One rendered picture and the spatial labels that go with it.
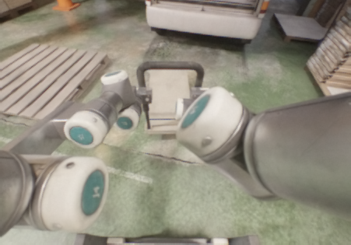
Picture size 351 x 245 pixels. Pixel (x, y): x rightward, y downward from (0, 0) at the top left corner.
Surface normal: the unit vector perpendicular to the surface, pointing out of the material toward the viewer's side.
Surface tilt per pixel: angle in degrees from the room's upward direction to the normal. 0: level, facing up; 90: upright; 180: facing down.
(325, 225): 0
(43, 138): 85
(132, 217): 0
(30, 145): 85
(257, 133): 66
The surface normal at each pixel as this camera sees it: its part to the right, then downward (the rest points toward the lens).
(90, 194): 0.99, -0.01
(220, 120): 0.22, 0.00
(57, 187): -0.06, -0.52
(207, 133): -0.04, 0.33
